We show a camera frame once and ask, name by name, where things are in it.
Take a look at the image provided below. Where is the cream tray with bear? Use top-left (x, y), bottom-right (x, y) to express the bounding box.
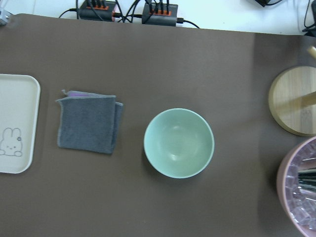
top-left (0, 74), bottom-right (40, 174)

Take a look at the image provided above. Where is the mint green bowl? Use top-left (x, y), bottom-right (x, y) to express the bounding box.
top-left (143, 108), bottom-right (215, 179)

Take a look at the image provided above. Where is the grey folded cloth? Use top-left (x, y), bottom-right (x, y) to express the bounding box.
top-left (56, 90), bottom-right (123, 154)

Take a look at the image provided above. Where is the black USB hub right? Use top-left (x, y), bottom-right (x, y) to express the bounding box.
top-left (141, 0), bottom-right (178, 27)

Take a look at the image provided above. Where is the black usb hub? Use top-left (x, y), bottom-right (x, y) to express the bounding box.
top-left (76, 0), bottom-right (121, 22)
top-left (141, 0), bottom-right (178, 27)

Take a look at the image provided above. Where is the black USB hub left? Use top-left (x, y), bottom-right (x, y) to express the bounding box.
top-left (76, 0), bottom-right (121, 22)

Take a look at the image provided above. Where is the wooden stand round base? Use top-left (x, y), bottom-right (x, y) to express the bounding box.
top-left (268, 66), bottom-right (316, 137)

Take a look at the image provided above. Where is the pink bowl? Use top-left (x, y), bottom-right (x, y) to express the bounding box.
top-left (276, 137), bottom-right (316, 237)

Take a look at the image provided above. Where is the steel ice scoop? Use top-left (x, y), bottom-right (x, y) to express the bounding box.
top-left (298, 158), bottom-right (316, 193)

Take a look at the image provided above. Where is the pile of clear ice cubes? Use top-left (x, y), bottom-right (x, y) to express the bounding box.
top-left (285, 144), bottom-right (316, 231)

